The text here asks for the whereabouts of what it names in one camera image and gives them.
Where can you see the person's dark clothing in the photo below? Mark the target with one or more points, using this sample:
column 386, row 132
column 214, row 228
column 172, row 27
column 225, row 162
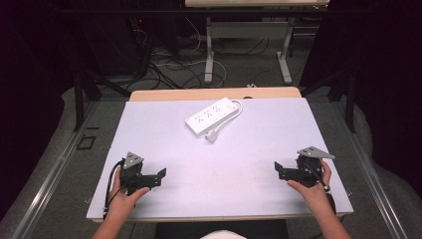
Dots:
column 222, row 229

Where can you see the white power strip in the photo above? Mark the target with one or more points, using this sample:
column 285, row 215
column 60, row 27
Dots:
column 209, row 116

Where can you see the white table mat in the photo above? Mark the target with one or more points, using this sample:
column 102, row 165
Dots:
column 215, row 179

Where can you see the wooden table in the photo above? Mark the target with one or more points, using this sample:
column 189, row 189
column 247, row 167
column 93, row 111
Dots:
column 199, row 94

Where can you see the black metal stand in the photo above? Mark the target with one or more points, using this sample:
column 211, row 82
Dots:
column 79, row 99
column 350, row 99

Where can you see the person's left hand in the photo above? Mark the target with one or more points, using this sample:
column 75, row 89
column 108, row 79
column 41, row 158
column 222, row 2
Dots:
column 121, row 202

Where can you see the white desk with metal legs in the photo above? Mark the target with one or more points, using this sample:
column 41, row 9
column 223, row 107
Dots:
column 247, row 30

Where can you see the person's right hand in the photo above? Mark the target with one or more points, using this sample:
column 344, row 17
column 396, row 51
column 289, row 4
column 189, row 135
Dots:
column 315, row 195

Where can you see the dark computer equipment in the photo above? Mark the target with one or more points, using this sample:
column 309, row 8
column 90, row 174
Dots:
column 112, row 43

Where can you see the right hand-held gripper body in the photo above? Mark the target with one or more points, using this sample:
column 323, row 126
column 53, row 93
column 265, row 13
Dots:
column 308, row 167

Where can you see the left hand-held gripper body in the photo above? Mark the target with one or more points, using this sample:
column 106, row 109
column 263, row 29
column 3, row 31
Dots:
column 131, row 171

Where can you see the aluminium floor rail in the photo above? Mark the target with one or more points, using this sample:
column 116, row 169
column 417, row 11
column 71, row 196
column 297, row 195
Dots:
column 375, row 189
column 49, row 186

